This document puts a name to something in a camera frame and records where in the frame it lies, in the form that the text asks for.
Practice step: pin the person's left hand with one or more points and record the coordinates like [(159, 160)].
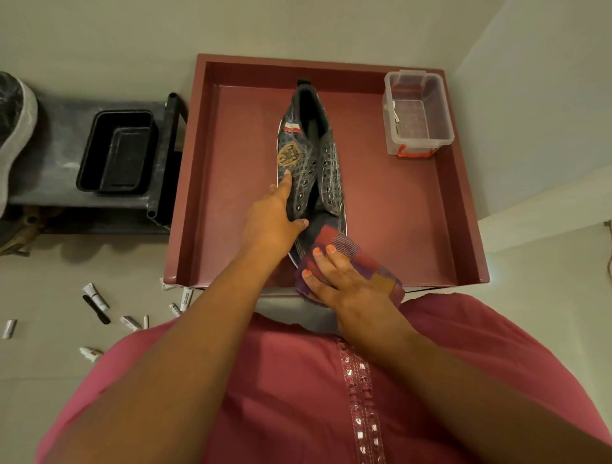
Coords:
[(268, 229)]

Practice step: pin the person's right hand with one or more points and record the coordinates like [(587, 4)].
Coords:
[(354, 301)]

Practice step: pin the purple orange checked cloth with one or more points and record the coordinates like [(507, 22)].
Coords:
[(368, 267)]

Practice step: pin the dark grey sneaker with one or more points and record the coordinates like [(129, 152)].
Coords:
[(306, 158), (14, 119)]

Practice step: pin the red tray table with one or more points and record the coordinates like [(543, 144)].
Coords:
[(392, 215)]

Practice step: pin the small tubes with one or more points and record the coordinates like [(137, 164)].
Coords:
[(186, 298)]

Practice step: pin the short white tube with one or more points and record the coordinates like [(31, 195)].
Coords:
[(130, 323)]

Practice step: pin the silver key bunch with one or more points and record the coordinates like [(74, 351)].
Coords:
[(395, 112)]

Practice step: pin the clear plastic box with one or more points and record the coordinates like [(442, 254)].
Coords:
[(421, 110)]

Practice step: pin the white dropper bottle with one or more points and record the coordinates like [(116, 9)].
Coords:
[(91, 354)]

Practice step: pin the black shoe rack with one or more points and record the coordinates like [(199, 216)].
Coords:
[(52, 162)]

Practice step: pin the person's right forearm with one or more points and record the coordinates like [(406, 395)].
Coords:
[(478, 406)]

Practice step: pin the person's left forearm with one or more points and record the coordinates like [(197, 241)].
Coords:
[(167, 373)]

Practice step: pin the pink embroidered tunic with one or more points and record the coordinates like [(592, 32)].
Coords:
[(287, 382)]

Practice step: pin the black plastic tray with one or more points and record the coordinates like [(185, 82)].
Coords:
[(119, 153)]

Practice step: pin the olive brown sandal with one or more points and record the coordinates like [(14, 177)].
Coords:
[(24, 229)]

